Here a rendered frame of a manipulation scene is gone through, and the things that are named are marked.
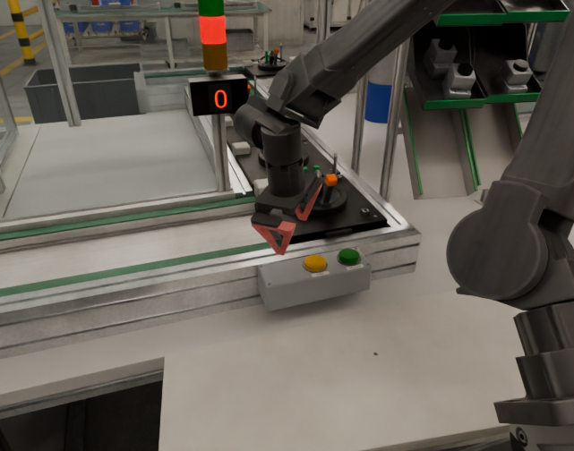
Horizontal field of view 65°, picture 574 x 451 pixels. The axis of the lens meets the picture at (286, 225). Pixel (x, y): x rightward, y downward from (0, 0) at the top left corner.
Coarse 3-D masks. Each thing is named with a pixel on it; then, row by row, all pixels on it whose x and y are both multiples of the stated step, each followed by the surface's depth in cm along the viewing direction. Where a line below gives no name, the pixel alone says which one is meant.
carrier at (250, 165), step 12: (240, 144) 131; (312, 144) 136; (240, 156) 129; (252, 156) 129; (312, 156) 129; (324, 156) 129; (252, 168) 121; (264, 168) 121; (312, 168) 121; (324, 168) 121; (252, 180) 115
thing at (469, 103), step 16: (416, 32) 109; (432, 32) 109; (448, 32) 107; (464, 32) 100; (416, 48) 105; (464, 48) 100; (416, 64) 102; (416, 80) 96; (432, 80) 99; (432, 96) 96; (480, 96) 95
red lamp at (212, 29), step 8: (200, 16) 89; (224, 16) 90; (200, 24) 90; (208, 24) 88; (216, 24) 88; (224, 24) 90; (208, 32) 89; (216, 32) 89; (224, 32) 91; (208, 40) 90; (216, 40) 90; (224, 40) 91
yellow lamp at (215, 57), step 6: (204, 48) 91; (210, 48) 91; (216, 48) 91; (222, 48) 91; (204, 54) 92; (210, 54) 91; (216, 54) 91; (222, 54) 92; (204, 60) 93; (210, 60) 92; (216, 60) 92; (222, 60) 92; (204, 66) 94; (210, 66) 92; (216, 66) 92; (222, 66) 93
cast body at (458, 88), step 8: (456, 64) 93; (464, 64) 91; (448, 72) 95; (456, 72) 91; (464, 72) 90; (472, 72) 91; (448, 80) 95; (456, 80) 91; (464, 80) 91; (472, 80) 91; (448, 88) 94; (456, 88) 93; (464, 88) 93; (448, 96) 93; (456, 96) 93; (464, 96) 93
